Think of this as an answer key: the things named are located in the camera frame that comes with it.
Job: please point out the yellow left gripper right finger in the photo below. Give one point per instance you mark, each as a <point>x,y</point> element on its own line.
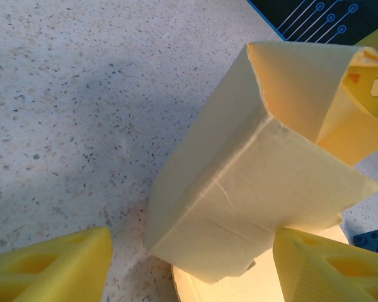
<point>334,273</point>

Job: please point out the yellow paper box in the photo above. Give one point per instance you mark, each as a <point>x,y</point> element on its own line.
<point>239,188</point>

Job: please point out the blue circuit print back panel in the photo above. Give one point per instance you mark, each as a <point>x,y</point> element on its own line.
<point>318,17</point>

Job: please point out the blue toy brick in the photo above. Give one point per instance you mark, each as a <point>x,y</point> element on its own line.
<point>373,241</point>

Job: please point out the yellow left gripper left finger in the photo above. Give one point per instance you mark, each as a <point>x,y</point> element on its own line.
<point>56,270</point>

